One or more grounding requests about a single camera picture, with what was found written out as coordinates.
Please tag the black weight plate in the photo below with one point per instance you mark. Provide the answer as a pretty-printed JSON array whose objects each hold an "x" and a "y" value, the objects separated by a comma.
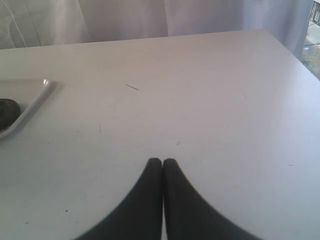
[{"x": 9, "y": 112}]

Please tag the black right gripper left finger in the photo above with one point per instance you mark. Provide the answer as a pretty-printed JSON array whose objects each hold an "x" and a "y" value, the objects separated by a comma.
[{"x": 139, "y": 216}]

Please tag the white backdrop curtain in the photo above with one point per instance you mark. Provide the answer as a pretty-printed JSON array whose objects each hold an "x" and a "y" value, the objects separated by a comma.
[{"x": 33, "y": 23}]

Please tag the white rectangular tray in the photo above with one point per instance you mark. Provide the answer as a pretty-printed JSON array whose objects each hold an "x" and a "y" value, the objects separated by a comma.
[{"x": 30, "y": 94}]

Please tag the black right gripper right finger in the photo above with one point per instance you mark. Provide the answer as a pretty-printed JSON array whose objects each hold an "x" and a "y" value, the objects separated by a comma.
[{"x": 187, "y": 214}]

